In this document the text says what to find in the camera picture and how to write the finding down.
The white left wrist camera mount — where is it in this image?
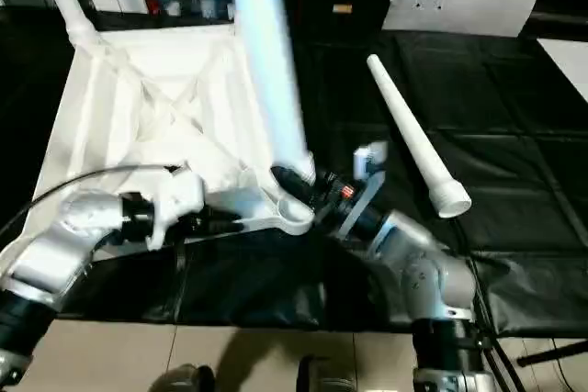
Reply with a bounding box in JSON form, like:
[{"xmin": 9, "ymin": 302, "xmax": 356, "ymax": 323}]
[{"xmin": 146, "ymin": 162, "xmax": 206, "ymax": 251}]

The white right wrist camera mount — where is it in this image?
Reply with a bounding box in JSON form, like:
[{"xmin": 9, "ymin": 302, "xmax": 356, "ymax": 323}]
[{"xmin": 339, "ymin": 140, "xmax": 390, "ymax": 241}]

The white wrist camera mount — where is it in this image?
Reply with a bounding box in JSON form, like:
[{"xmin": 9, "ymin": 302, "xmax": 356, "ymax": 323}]
[
  {"xmin": 339, "ymin": 140, "xmax": 390, "ymax": 241},
  {"xmin": 146, "ymin": 162, "xmax": 206, "ymax": 251}
]

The white flat panel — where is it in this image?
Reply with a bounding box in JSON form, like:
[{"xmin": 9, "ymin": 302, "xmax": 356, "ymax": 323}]
[{"xmin": 537, "ymin": 38, "xmax": 588, "ymax": 104}]

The dark right robot leg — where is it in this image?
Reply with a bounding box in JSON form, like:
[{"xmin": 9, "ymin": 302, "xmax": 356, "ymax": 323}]
[{"xmin": 298, "ymin": 354, "xmax": 359, "ymax": 392}]

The dark robot leg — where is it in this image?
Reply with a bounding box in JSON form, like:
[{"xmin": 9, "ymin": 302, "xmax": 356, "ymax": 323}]
[
  {"xmin": 151, "ymin": 363, "xmax": 217, "ymax": 392},
  {"xmin": 298, "ymin": 354, "xmax": 359, "ymax": 392}
]

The black mat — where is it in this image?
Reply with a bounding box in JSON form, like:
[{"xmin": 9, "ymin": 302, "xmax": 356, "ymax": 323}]
[{"xmin": 0, "ymin": 4, "xmax": 588, "ymax": 341}]

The white plastic table top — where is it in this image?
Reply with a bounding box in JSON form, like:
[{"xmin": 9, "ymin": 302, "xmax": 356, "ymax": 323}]
[{"xmin": 8, "ymin": 27, "xmax": 318, "ymax": 274}]

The black metal stand pole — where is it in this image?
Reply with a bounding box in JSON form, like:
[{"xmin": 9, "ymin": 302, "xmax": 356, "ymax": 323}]
[{"xmin": 516, "ymin": 339, "xmax": 588, "ymax": 368}]

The dark left robot leg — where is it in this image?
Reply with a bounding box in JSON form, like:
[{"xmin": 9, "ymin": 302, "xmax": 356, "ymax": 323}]
[{"xmin": 151, "ymin": 363, "xmax": 217, "ymax": 392}]

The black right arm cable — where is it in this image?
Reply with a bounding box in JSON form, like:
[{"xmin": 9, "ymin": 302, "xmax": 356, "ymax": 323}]
[{"xmin": 463, "ymin": 253, "xmax": 525, "ymax": 392}]

